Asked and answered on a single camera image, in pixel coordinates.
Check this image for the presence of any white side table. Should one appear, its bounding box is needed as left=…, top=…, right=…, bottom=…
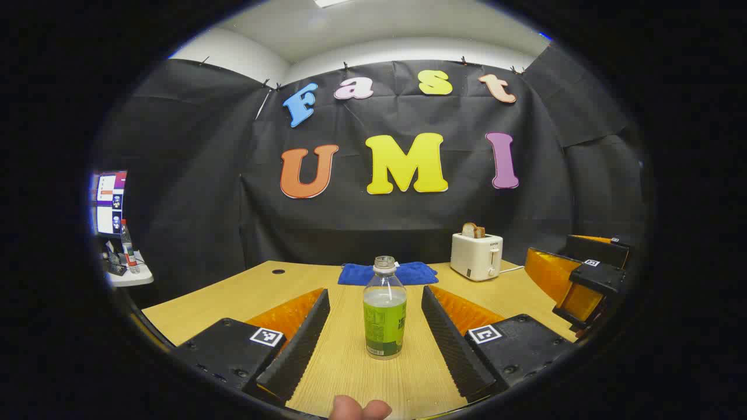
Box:
left=105, top=251, right=155, bottom=288

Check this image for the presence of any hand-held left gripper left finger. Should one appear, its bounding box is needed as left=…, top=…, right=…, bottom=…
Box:
left=172, top=287, right=331, bottom=408

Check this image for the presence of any computer monitor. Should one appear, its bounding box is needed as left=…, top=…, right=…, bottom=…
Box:
left=90, top=170, right=128, bottom=237

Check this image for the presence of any white toaster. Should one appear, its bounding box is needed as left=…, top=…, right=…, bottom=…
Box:
left=450, top=232, right=504, bottom=282

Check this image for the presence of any small clear plastic bottle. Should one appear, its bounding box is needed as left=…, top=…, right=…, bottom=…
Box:
left=120, top=219, right=141, bottom=275

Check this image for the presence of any green label water bottle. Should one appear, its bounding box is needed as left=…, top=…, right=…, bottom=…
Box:
left=363, top=255, right=407, bottom=361

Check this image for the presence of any blue cloth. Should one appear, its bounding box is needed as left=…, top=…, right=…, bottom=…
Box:
left=337, top=261, right=439, bottom=286

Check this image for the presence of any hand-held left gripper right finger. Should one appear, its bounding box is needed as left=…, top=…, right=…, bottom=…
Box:
left=421, top=285, right=576, bottom=404

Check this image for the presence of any small black device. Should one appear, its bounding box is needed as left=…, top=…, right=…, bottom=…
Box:
left=104, top=246, right=128, bottom=277

